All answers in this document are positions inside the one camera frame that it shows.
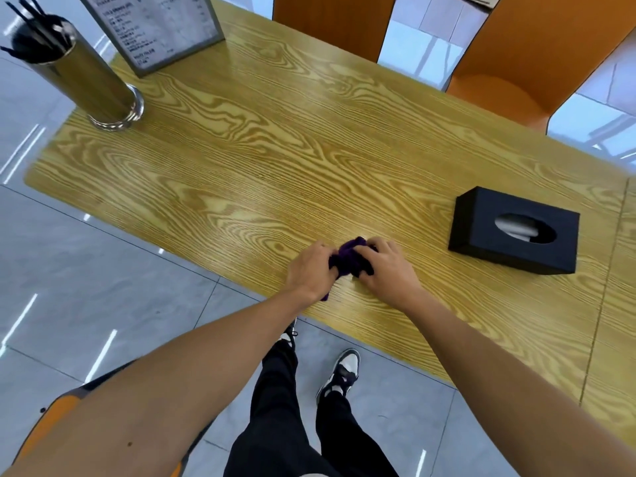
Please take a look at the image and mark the person's right hand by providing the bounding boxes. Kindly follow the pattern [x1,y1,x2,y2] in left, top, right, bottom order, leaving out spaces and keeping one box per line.
[353,237,424,312]

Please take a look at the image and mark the person's left hand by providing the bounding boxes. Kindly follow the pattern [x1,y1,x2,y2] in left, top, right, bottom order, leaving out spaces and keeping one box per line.
[285,241,341,306]

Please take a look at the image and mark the purple cloth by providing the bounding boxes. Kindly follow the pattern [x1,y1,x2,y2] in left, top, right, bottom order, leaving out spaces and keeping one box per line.
[320,237,379,302]

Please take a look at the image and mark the person's right forearm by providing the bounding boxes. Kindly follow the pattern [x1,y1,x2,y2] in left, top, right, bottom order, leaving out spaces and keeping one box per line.
[397,287,636,477]

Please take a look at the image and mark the person's left forearm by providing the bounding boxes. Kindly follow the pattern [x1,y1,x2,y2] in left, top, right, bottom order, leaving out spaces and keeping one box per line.
[0,287,325,477]

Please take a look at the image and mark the person's left black-white shoe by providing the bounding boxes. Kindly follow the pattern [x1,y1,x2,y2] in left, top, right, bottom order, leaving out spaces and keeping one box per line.
[278,318,299,351]

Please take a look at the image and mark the person's black-white shoe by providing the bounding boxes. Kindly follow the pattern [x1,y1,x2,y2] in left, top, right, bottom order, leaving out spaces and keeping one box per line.
[278,318,299,351]
[315,348,362,407]

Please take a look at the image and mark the person's right black-white shoe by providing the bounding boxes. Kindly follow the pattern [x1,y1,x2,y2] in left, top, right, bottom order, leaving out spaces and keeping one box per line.
[315,348,362,407]

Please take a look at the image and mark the black tissue box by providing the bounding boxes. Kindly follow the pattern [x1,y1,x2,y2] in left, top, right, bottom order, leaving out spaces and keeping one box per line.
[448,186,581,276]

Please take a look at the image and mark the white tissue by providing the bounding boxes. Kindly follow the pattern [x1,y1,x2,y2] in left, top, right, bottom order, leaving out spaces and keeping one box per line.
[495,214,543,242]

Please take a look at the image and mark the person's black trousers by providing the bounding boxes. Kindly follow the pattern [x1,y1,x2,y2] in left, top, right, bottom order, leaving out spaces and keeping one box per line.
[223,340,399,477]

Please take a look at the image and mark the orange chair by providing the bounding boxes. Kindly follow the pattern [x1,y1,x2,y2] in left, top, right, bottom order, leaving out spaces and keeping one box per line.
[12,360,215,477]
[272,0,398,64]
[445,0,636,135]

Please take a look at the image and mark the framed menu stand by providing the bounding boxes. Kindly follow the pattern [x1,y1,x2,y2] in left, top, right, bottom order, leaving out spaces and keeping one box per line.
[77,0,226,79]

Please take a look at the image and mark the metal chopstick holder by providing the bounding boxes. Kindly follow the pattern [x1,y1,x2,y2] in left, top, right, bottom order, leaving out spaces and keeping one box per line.
[12,19,146,133]

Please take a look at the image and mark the bunch of black chopsticks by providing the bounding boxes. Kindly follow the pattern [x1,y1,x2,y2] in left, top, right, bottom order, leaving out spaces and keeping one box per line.
[0,0,75,63]

